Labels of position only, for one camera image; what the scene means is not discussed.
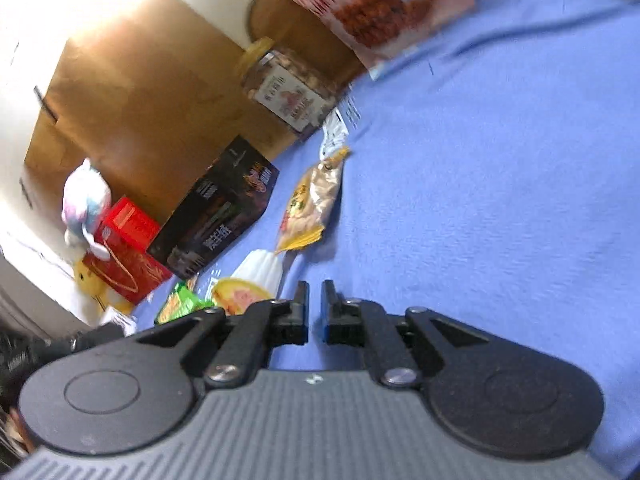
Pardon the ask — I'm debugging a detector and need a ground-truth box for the yellow lidded jelly cup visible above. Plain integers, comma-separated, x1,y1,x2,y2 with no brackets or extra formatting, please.
210,277,277,317

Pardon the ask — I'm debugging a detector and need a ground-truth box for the clear labelled packet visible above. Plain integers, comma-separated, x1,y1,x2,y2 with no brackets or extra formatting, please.
319,93,362,159

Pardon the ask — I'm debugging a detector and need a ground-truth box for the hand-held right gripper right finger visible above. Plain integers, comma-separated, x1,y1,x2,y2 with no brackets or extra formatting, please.
321,280,493,388

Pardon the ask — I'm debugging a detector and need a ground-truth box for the white pastel plush toy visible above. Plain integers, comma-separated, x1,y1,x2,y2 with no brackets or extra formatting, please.
61,157,114,262

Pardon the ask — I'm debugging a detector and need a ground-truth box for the yellow peanut packet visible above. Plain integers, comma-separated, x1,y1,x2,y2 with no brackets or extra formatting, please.
274,146,352,256

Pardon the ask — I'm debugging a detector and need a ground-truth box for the pink snack bag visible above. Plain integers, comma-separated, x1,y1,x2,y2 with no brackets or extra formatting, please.
262,0,476,69

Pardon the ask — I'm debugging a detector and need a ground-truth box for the yellow plush toy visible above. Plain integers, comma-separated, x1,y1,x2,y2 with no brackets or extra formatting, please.
73,257,134,314

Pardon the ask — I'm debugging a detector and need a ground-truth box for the red gift box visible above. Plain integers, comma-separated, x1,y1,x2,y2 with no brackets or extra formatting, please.
82,196,174,306

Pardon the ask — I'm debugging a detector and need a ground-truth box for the blue bed sheet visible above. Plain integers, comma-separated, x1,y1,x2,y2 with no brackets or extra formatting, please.
131,0,640,480

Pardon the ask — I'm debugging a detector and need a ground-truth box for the black printed box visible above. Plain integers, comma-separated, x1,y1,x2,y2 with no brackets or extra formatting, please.
146,135,281,281

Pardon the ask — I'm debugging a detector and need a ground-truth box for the white ribbed jelly cup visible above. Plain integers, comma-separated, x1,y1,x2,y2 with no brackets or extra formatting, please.
230,248,287,302

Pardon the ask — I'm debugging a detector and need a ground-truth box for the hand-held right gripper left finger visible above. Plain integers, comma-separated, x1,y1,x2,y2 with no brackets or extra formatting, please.
136,280,311,389

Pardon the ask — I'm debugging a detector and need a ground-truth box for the green snack packet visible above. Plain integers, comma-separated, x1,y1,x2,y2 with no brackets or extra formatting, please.
154,282,216,325

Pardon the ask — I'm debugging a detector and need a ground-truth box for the clear nut jar yellow lid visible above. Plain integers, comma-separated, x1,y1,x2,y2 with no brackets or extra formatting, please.
236,37,347,142

